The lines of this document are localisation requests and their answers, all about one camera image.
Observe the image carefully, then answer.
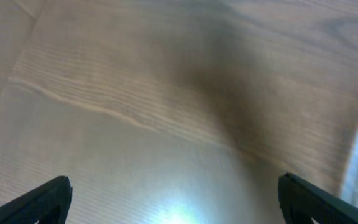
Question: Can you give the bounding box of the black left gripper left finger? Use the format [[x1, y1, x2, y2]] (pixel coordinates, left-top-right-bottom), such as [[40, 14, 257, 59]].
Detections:
[[0, 176, 73, 224]]

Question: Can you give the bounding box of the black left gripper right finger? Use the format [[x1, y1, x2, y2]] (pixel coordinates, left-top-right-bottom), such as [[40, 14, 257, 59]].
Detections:
[[278, 172, 358, 224]]

